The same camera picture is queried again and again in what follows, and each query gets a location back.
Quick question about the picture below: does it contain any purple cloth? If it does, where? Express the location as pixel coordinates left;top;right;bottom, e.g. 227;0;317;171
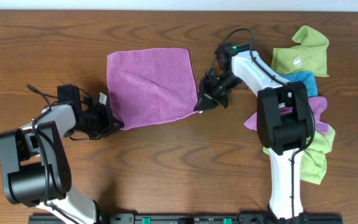
244;96;332;135
106;48;198;131

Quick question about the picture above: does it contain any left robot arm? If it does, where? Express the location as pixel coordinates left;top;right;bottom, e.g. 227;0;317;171
0;84;124;223

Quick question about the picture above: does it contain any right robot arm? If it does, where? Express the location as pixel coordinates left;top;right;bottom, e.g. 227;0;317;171
194;42;315;222

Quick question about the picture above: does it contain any blue cloth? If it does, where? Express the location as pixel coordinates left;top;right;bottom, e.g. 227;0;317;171
280;71;318;98

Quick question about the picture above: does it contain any upper green cloth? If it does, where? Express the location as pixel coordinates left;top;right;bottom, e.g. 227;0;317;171
271;26;329;77

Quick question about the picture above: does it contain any green cloth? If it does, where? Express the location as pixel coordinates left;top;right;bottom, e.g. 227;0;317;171
271;26;329;77
262;124;336;185

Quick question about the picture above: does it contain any lower green cloth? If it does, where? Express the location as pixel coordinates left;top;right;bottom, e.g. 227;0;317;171
262;124;336;185

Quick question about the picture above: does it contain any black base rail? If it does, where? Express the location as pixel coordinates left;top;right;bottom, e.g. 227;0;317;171
28;212;344;224

